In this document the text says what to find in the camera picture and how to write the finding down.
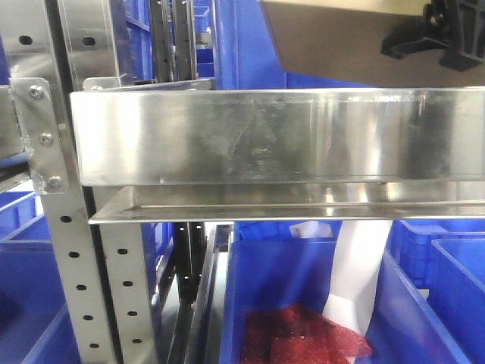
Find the perforated steel shelf upright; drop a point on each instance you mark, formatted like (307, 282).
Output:
(74, 45)

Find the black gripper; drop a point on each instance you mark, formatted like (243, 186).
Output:
(456, 27)

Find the white paper sheet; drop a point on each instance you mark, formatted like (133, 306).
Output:
(356, 265)

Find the steel bracket with screws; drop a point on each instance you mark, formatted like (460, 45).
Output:
(35, 112)

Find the red bubble wrap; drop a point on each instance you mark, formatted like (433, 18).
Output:
(297, 334)

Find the blue bin lower left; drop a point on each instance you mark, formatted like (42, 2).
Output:
(35, 323)

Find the black perforated rear upright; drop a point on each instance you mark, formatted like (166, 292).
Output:
(189, 254)

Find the brown cardboard box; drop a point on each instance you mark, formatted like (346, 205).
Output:
(342, 40)

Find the stainless steel shelf tray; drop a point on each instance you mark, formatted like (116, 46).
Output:
(282, 154)

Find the blue bin with red wrap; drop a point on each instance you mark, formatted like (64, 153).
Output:
(272, 274)

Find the blue bin lower right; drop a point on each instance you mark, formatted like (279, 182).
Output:
(446, 258)

